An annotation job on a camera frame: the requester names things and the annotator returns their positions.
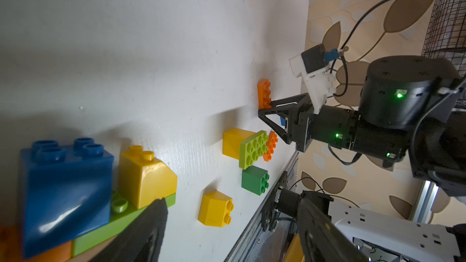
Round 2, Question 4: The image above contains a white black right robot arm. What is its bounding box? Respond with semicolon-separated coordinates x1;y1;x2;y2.
258;56;466;197

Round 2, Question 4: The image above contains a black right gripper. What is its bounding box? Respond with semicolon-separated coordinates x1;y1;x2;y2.
258;93;359;152

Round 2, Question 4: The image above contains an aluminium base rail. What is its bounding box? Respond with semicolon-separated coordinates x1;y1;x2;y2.
225;152;299;262

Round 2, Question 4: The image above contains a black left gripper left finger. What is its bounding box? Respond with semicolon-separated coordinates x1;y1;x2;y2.
91;198;168;262

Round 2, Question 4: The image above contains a black wire basket right wall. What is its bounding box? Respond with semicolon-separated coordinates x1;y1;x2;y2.
421;0;466;110

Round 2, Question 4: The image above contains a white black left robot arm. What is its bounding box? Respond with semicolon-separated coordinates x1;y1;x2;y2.
94;188;466;262

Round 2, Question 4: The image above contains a green lego brick square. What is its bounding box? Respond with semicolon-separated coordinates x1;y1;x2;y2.
241;166;269;196

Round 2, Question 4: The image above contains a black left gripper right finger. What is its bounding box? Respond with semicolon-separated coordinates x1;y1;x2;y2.
296;192;368;262

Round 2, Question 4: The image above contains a lime green lego brick long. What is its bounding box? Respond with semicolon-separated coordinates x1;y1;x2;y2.
70;190;177;258

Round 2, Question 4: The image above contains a lime green lego brick small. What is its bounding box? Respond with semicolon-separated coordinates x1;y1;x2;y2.
239;131;268;170

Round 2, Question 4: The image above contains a yellow lego brick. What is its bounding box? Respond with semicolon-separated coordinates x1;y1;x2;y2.
198;191;234;228
118;145;178;209
222;128;255;160

